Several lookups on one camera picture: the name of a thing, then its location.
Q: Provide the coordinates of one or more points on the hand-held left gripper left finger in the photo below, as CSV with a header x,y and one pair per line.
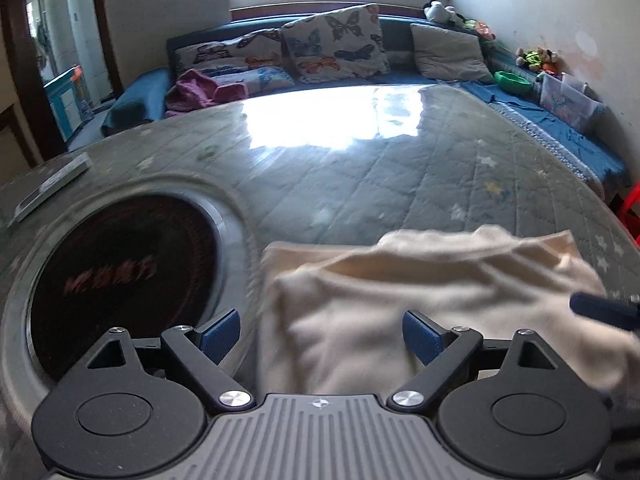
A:
x,y
220,334

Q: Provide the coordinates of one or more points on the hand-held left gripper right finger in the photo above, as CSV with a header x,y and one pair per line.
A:
x,y
424,336

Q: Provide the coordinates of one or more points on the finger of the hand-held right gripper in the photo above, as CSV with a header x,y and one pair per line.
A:
x,y
600,306

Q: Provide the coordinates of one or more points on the cream garment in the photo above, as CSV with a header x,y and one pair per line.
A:
x,y
400,280

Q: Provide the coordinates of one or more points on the red plastic stool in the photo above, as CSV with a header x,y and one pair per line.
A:
x,y
631,220

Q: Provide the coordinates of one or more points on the round black induction cooktop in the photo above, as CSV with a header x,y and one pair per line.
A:
x,y
125,280

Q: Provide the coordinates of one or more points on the blue patterned sofa cover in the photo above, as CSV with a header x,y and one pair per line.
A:
x,y
560,135

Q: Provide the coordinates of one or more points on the clear plastic storage box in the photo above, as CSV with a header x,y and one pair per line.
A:
x,y
567,102

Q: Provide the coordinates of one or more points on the flat grey remote control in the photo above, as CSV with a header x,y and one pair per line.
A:
x,y
50,187

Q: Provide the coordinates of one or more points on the green bowl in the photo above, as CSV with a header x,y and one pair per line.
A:
x,y
512,82

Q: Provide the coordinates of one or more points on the pink garment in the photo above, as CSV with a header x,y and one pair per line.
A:
x,y
195,92

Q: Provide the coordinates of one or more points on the blue corner sofa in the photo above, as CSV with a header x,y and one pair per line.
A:
x,y
140,100

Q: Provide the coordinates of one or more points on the brown bear plush toy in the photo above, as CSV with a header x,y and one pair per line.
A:
x,y
537,59

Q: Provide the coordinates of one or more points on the blue toy cabinet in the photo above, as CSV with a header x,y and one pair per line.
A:
x,y
67,102

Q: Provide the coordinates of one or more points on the wooden cabinet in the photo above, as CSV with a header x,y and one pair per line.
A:
x,y
15,145

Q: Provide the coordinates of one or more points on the long butterfly print pillow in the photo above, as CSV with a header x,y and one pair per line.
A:
x,y
225,50

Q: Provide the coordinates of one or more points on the grey pillow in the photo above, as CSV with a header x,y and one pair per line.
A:
x,y
450,52

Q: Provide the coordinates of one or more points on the green and orange plush toy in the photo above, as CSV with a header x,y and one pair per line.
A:
x,y
480,29

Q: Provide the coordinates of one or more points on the large butterfly print pillow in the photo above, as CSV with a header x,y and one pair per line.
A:
x,y
335,42

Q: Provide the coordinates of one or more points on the panda plush toy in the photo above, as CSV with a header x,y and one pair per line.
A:
x,y
437,11

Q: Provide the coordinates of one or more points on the dark wooden door frame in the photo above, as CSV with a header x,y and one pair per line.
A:
x,y
15,60

